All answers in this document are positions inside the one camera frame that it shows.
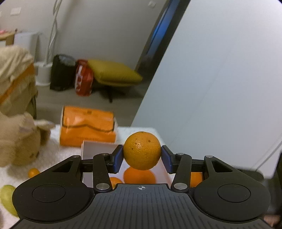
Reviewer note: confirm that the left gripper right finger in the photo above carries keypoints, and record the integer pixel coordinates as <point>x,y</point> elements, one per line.
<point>219,174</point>

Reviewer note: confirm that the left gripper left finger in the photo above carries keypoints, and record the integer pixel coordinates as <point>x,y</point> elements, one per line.
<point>101,165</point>

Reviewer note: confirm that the green apple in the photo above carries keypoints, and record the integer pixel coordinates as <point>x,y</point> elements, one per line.
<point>7,199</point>

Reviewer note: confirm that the small yellow mandarin in tray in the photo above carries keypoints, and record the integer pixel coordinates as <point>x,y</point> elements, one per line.
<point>196,178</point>

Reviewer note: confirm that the white tray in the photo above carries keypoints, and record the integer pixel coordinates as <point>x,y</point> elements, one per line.
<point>90,149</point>

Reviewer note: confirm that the large orange in tray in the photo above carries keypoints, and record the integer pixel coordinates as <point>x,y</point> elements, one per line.
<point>134,176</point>

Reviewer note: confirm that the orange bag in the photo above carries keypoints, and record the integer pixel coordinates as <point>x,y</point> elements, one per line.
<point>80,124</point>

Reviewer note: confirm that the white fluffy blanket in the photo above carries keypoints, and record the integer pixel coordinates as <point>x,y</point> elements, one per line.
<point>53,153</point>

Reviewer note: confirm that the brown teddy bear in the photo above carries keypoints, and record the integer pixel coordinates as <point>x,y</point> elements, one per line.
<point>22,137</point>

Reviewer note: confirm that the yellow cushion chair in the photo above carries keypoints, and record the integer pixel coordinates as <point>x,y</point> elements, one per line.
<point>111,74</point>

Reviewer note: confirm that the red bag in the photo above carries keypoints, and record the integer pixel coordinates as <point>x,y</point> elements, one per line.
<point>83,78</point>

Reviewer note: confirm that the black bin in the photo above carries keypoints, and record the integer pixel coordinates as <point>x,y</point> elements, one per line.
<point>63,72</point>

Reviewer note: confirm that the white floor lamp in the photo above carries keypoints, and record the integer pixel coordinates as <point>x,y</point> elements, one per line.
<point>43,69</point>

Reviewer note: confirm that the beige blanket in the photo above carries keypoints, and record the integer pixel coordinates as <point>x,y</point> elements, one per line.
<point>18,84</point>

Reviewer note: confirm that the white cabinet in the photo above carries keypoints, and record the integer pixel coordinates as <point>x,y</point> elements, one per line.
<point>29,41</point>

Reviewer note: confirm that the dark door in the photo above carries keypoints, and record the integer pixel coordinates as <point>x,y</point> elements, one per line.
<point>161,36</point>

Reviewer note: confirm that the wooden desk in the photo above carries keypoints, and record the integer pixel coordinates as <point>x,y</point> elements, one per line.
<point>7,37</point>

